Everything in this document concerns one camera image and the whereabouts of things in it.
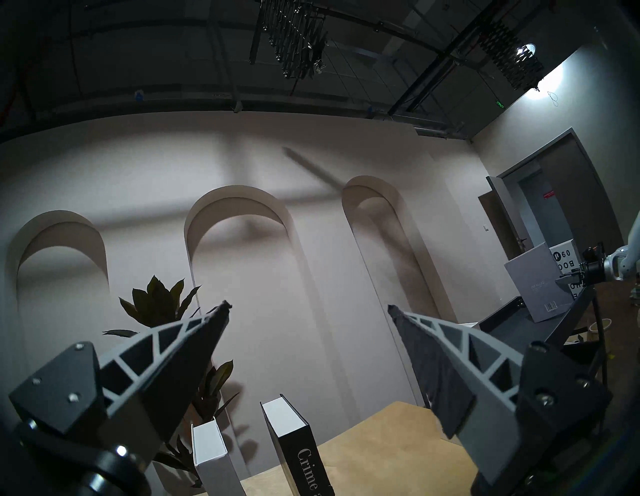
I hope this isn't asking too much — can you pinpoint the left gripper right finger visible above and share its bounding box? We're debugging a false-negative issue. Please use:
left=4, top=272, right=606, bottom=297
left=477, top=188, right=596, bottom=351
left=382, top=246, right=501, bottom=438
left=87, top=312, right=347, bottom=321
left=388, top=304, right=614, bottom=495

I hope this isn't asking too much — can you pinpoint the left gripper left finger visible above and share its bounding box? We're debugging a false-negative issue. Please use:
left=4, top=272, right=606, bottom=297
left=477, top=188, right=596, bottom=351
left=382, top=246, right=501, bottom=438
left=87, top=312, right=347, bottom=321
left=9, top=300, right=234, bottom=468

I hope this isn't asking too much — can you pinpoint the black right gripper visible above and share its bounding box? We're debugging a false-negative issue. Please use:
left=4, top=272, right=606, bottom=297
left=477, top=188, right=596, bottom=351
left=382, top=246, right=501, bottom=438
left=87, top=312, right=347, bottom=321
left=555, top=242, right=607, bottom=292

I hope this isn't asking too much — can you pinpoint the white Design Hotels yearbook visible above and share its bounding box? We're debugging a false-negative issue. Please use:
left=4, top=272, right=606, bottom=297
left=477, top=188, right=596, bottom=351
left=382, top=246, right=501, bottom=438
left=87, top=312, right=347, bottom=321
left=549, top=238, right=587, bottom=301

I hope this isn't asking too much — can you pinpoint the grey Discontent book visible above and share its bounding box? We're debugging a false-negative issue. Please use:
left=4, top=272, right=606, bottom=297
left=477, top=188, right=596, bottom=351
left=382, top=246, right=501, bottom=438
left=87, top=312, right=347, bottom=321
left=503, top=242, right=574, bottom=324

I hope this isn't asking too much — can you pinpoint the black Crime and Punishment book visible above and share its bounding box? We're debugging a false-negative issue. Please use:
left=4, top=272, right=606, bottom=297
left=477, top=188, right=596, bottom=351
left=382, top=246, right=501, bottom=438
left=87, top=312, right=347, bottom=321
left=260, top=394, right=336, bottom=496

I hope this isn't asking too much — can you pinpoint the black metal shelf cart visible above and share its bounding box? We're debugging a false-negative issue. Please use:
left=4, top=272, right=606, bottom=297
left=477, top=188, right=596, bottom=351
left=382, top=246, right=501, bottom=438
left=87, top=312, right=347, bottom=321
left=474, top=287, right=610, bottom=388

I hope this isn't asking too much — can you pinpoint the light wooden display table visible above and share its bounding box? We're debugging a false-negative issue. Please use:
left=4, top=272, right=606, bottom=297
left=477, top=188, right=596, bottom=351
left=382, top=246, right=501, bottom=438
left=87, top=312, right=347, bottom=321
left=192, top=400, right=482, bottom=496

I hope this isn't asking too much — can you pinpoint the dark green potted plant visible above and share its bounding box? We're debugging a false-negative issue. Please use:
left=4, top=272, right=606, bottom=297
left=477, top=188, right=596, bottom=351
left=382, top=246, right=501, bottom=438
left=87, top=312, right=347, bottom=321
left=102, top=275, right=241, bottom=488

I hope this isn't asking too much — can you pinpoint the grey door with red sign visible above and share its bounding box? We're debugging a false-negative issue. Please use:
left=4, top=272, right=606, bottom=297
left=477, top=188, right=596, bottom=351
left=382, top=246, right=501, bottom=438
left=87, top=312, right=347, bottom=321
left=517, top=170, right=562, bottom=251

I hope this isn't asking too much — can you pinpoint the grey Statue of Liberty book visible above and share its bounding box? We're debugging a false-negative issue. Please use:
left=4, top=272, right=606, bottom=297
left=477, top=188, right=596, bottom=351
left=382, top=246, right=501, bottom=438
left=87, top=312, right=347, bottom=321
left=191, top=417, right=248, bottom=496

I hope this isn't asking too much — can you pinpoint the brown door with handle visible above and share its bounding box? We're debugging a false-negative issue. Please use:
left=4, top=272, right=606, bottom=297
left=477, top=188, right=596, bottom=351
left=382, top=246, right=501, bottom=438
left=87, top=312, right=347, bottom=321
left=478, top=175, right=529, bottom=261

